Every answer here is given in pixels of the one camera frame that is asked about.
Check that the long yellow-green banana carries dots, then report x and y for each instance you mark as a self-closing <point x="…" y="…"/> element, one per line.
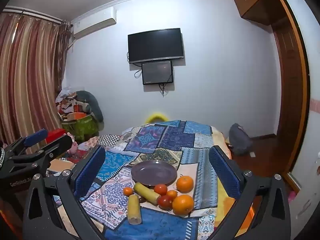
<point x="134" y="210"/>

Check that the white air conditioner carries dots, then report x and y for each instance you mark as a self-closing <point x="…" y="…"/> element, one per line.
<point x="93" y="22"/>

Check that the small black wall monitor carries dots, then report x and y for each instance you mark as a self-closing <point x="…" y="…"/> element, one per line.
<point x="157" y="72"/>

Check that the pile of clutter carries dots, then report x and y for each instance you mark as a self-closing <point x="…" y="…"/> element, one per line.
<point x="66" y="100"/>

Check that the striped brown curtain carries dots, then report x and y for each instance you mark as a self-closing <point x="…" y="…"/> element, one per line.
<point x="30" y="80"/>

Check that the black white checkered cloth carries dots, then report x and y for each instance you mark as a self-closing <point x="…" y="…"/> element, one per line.
<point x="109" y="140"/>

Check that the red tomato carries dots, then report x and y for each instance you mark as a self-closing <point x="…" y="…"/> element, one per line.
<point x="160" y="189"/>
<point x="164" y="201"/>

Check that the small tangerine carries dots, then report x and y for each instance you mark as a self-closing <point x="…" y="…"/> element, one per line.
<point x="172" y="194"/>
<point x="128" y="191"/>

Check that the purple round plate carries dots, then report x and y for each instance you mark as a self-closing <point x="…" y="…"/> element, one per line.
<point x="153" y="172"/>

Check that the red box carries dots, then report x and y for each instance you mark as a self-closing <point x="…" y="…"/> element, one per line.
<point x="55" y="135"/>

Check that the curtain rod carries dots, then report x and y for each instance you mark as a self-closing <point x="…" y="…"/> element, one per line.
<point x="37" y="15"/>

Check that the orange cardboard box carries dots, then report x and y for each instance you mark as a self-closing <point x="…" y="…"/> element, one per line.
<point x="77" y="116"/>

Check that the large orange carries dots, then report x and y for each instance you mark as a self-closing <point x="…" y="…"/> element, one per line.
<point x="183" y="204"/>
<point x="185" y="183"/>

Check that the yellow plastic stool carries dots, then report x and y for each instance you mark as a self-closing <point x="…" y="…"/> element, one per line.
<point x="157" y="117"/>

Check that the pink doll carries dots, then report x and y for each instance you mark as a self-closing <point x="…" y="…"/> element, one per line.
<point x="73" y="143"/>

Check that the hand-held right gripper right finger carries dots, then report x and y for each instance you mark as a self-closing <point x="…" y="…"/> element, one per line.
<point x="223" y="172"/>

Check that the grey backpack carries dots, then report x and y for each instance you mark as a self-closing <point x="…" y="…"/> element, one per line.
<point x="240" y="138"/>

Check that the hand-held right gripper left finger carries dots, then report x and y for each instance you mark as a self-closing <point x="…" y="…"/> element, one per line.
<point x="87" y="175"/>

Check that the blue patchwork blanket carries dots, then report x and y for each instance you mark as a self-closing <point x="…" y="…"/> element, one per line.
<point x="160" y="137"/>

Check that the short yellow-green banana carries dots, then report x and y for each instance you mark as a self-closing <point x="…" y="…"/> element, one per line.
<point x="146" y="192"/>

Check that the wooden overhead cabinet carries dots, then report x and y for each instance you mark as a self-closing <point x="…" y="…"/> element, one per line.
<point x="255" y="2"/>

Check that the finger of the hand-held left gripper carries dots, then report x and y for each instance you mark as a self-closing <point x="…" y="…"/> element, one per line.
<point x="36" y="137"/>
<point x="58" y="145"/>

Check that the black wall television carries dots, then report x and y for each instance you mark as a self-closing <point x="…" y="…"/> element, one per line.
<point x="156" y="45"/>

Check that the brown wooden door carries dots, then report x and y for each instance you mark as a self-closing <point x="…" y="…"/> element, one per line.
<point x="290" y="92"/>

